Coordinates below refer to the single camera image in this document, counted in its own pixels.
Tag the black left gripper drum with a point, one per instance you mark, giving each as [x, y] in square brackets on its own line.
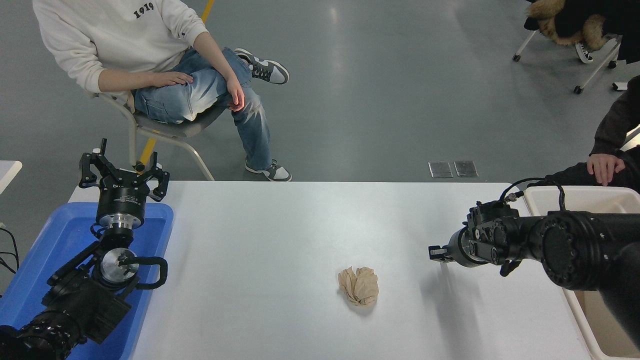
[122, 200]

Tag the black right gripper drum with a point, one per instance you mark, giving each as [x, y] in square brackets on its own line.
[456, 247]

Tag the tan paper ball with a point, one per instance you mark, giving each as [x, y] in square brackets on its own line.
[359, 287]

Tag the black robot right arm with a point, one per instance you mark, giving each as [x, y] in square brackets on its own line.
[565, 250]

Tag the seated person's right forearm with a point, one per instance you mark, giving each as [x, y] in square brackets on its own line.
[125, 80]

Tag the seated person's left forearm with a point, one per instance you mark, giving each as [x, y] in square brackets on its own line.
[215, 55]

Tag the seated person's right hand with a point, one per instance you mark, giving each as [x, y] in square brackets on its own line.
[172, 79]

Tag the seated person's left hand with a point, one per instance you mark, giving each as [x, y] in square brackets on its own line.
[236, 97]

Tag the standing person's hand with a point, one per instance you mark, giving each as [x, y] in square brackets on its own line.
[606, 167]

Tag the blue plastic tray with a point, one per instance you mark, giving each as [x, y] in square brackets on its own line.
[55, 240]

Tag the metal floor plate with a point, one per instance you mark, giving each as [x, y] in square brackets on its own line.
[466, 169]
[441, 170]

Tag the small white side table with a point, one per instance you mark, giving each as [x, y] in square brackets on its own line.
[7, 172]

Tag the grey white sneaker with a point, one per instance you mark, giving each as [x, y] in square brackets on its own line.
[274, 172]
[265, 67]

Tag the seated person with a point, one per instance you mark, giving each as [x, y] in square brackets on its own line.
[120, 35]

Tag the large pale bin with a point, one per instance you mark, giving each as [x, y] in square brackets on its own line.
[590, 197]

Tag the standing person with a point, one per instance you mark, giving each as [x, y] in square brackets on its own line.
[617, 125]

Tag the white dark shoe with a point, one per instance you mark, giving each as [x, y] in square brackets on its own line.
[584, 52]

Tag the dark coat with fur trim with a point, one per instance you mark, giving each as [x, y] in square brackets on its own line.
[570, 20]

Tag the grey metal frame chair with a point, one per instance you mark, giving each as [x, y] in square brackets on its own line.
[170, 129]

